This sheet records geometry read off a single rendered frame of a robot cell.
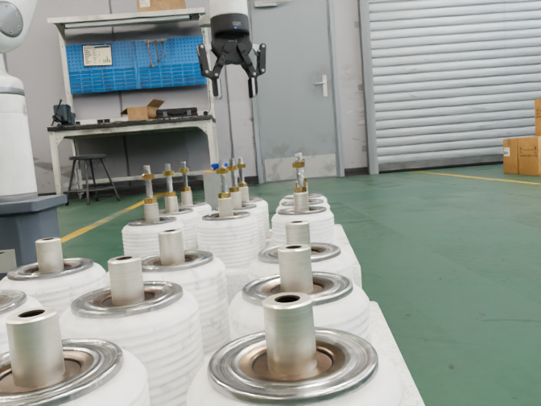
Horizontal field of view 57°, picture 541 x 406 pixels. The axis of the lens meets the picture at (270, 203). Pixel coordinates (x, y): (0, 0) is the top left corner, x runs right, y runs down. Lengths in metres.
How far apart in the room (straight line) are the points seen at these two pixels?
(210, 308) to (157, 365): 0.13
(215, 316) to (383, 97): 5.57
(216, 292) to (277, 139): 5.36
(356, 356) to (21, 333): 0.15
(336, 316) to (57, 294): 0.26
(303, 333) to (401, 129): 5.79
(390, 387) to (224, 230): 0.55
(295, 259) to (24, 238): 0.62
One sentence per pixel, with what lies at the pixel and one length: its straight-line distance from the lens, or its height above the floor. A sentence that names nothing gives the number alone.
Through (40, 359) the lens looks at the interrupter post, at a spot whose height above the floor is 0.26.
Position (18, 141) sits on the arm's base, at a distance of 0.91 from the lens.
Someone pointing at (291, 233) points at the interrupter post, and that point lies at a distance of 0.45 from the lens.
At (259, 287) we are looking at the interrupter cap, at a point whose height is 0.25.
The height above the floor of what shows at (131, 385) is 0.25.
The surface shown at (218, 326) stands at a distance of 0.46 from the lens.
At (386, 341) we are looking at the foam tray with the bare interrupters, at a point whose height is 0.18.
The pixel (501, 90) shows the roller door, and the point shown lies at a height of 0.84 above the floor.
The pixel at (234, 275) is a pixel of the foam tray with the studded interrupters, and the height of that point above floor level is 0.18.
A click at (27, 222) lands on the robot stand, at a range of 0.88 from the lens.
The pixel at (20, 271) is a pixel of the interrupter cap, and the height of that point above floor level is 0.25.
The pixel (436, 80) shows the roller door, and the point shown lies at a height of 1.00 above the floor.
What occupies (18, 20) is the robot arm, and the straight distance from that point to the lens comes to 0.94.
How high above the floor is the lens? 0.35
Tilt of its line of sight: 6 degrees down
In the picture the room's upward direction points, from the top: 5 degrees counter-clockwise
